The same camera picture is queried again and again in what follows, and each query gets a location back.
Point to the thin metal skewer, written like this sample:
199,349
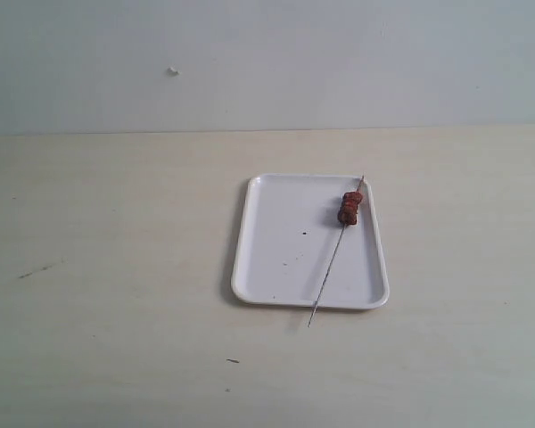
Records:
331,261

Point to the white rectangular plastic tray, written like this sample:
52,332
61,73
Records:
287,234

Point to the dark red round fruit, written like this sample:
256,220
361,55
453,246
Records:
350,207

